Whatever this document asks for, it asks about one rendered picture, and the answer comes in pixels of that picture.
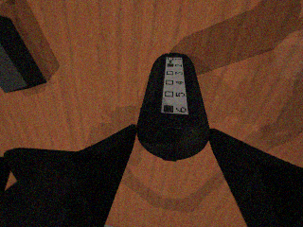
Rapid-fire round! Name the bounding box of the dark grey switch panel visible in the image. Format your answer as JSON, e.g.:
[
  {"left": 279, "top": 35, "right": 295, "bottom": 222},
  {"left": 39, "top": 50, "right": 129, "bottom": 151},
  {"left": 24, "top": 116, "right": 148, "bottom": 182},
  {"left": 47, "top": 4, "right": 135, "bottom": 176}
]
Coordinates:
[{"left": 136, "top": 53, "right": 210, "bottom": 162}]

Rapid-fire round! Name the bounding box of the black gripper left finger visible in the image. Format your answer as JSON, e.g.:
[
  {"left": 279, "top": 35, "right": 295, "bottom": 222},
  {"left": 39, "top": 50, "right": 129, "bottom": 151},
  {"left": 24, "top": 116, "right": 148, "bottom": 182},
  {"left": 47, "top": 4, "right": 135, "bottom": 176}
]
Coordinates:
[{"left": 4, "top": 124, "right": 136, "bottom": 227}]

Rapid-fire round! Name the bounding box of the dark grey box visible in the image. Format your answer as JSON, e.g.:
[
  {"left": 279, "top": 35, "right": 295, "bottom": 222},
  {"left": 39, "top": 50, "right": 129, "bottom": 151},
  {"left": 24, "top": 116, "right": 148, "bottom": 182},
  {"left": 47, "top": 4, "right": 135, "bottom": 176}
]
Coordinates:
[{"left": 0, "top": 16, "right": 46, "bottom": 93}]

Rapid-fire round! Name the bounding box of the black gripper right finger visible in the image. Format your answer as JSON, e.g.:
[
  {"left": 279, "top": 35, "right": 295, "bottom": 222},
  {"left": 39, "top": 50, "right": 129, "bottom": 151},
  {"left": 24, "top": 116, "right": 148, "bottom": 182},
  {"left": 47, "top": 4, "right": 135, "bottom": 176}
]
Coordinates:
[{"left": 209, "top": 129, "right": 303, "bottom": 227}]

